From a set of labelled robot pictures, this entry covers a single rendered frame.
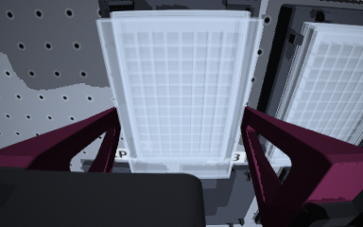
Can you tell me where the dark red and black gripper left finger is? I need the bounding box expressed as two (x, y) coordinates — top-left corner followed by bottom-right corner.
(0, 107), (121, 172)

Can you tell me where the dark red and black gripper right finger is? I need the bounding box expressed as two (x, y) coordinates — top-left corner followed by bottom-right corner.
(240, 106), (363, 227)

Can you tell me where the white rectangular plate lid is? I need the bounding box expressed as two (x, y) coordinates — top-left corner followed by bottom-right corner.
(280, 25), (363, 146)

